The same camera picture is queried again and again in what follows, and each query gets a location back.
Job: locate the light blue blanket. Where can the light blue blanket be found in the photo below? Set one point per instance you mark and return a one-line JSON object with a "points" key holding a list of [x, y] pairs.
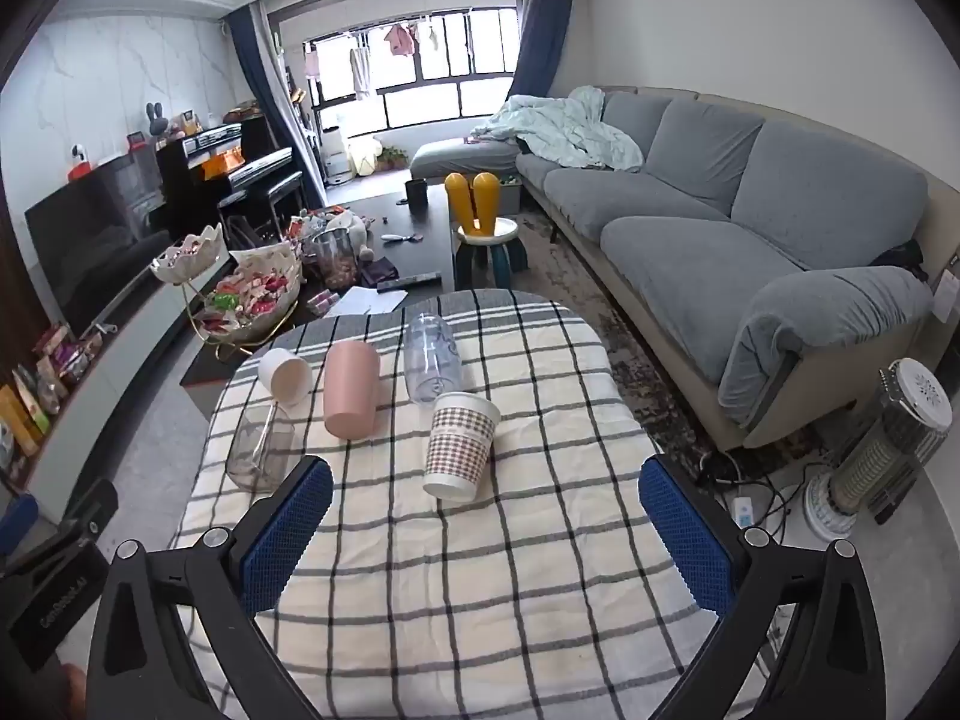
{"points": [[570, 131]]}

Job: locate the white hanging garment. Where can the white hanging garment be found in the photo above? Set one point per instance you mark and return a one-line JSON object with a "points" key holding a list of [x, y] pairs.
{"points": [[361, 73]]}

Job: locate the potted plant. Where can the potted plant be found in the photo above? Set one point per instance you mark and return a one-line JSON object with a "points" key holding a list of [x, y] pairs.
{"points": [[391, 159]]}

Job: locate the white paper sheets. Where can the white paper sheets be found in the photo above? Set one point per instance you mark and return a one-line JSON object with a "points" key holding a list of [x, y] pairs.
{"points": [[371, 300]]}

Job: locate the black television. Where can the black television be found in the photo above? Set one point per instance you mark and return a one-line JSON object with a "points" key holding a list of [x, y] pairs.
{"points": [[90, 232]]}

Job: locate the pink hanging garment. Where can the pink hanging garment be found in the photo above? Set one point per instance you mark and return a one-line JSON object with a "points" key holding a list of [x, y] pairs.
{"points": [[400, 40]]}

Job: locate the dark coffee table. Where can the dark coffee table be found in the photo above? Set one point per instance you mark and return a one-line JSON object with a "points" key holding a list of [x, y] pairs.
{"points": [[420, 247]]}

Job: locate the black mug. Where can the black mug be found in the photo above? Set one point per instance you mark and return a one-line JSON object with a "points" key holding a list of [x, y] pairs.
{"points": [[416, 195]]}

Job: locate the pink plastic cup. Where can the pink plastic cup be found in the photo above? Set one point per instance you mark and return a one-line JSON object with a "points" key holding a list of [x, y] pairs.
{"points": [[352, 390]]}

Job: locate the checkered tablecloth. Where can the checkered tablecloth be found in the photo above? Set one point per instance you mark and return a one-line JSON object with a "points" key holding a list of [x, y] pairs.
{"points": [[487, 577]]}

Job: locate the grey tv cabinet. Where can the grey tv cabinet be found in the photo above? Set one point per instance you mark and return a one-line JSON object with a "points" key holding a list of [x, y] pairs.
{"points": [[127, 360]]}

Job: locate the tiered white snack tray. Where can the tiered white snack tray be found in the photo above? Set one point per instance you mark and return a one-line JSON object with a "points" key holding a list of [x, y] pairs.
{"points": [[255, 292]]}

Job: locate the black piano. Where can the black piano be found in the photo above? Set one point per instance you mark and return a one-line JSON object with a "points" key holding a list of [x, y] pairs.
{"points": [[247, 165]]}

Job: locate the stool with yellow ears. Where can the stool with yellow ears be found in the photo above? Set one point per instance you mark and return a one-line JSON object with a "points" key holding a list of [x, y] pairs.
{"points": [[472, 202]]}

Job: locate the brown patterned paper cup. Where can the brown patterned paper cup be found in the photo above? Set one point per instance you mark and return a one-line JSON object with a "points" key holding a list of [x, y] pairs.
{"points": [[459, 442]]}

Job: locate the purple cloth pouch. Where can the purple cloth pouch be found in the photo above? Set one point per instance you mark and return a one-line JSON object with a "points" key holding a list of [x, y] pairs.
{"points": [[380, 270]]}

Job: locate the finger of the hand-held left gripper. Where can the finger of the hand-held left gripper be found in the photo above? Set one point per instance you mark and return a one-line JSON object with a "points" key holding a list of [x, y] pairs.
{"points": [[15, 525], [94, 510]]}

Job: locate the white electric heater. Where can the white electric heater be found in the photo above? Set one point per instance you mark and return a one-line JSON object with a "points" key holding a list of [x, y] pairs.
{"points": [[870, 465]]}

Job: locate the grey tinted glass cup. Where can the grey tinted glass cup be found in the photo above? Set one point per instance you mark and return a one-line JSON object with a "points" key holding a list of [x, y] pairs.
{"points": [[259, 450]]}

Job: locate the dark cloth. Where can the dark cloth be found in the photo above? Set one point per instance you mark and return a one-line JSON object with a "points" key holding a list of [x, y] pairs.
{"points": [[900, 255]]}

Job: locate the white wall socket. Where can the white wall socket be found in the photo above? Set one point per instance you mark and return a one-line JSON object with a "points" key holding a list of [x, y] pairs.
{"points": [[944, 301]]}

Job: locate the blue curtain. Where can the blue curtain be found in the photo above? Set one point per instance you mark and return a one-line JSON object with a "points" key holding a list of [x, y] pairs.
{"points": [[544, 22], [259, 75]]}

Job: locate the small white cup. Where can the small white cup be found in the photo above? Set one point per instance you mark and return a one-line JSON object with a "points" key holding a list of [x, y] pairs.
{"points": [[285, 375]]}

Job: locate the black remote control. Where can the black remote control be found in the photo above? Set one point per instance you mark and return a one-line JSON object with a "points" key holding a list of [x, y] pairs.
{"points": [[405, 282]]}

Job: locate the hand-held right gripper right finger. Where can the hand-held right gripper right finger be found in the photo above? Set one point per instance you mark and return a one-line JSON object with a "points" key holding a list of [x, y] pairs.
{"points": [[686, 540]]}

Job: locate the white appliance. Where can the white appliance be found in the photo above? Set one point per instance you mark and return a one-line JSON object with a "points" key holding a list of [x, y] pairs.
{"points": [[337, 154]]}

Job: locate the grey sofa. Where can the grey sofa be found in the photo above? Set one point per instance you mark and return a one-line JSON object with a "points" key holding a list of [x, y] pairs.
{"points": [[675, 240]]}

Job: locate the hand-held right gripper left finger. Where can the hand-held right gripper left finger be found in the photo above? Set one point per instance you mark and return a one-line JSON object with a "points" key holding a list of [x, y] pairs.
{"points": [[289, 532]]}

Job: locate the row of snack packets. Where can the row of snack packets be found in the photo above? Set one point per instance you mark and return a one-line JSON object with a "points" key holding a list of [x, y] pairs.
{"points": [[45, 382]]}

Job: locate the grey rabbit figurine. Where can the grey rabbit figurine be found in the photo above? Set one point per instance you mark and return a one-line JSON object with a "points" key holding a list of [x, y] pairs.
{"points": [[156, 121]]}

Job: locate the clear snack jar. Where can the clear snack jar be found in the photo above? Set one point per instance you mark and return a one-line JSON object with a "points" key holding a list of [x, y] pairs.
{"points": [[335, 259]]}

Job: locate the clear plastic cup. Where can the clear plastic cup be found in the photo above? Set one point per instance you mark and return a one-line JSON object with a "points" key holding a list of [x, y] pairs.
{"points": [[431, 360]]}

